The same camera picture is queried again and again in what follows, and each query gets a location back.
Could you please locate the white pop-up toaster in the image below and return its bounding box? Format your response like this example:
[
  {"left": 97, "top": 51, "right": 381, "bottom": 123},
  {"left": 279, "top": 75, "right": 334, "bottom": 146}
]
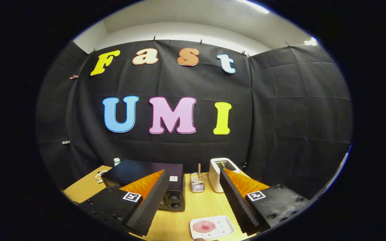
[{"left": 209, "top": 158, "right": 241, "bottom": 193}]

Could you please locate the round pink food slice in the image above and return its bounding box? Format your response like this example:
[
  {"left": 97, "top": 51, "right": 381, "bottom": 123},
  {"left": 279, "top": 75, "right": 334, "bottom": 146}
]
[{"left": 193, "top": 220, "right": 216, "bottom": 233}]

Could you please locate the black toaster oven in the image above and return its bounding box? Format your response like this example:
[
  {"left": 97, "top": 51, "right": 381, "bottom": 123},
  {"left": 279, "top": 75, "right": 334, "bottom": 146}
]
[{"left": 101, "top": 159, "right": 186, "bottom": 212}]

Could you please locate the black backdrop cloth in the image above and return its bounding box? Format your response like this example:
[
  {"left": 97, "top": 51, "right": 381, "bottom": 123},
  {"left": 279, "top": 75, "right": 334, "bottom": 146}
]
[{"left": 36, "top": 39, "right": 353, "bottom": 201}]

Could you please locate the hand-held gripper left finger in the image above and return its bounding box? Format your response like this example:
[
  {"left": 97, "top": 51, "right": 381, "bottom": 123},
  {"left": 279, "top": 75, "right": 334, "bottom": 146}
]
[{"left": 78, "top": 169, "right": 170, "bottom": 237}]

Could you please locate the white rectangular plate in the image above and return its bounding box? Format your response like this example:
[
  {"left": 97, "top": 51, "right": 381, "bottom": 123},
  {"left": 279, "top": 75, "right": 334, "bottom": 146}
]
[{"left": 190, "top": 215, "right": 236, "bottom": 240}]

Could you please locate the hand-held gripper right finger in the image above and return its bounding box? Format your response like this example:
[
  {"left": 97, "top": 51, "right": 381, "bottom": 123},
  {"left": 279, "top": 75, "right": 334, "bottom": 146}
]
[{"left": 219, "top": 168, "right": 311, "bottom": 236}]

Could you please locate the metal wire utensil holder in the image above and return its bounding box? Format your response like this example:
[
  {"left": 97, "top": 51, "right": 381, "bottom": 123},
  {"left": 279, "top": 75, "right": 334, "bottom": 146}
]
[{"left": 189, "top": 173, "right": 206, "bottom": 193}]

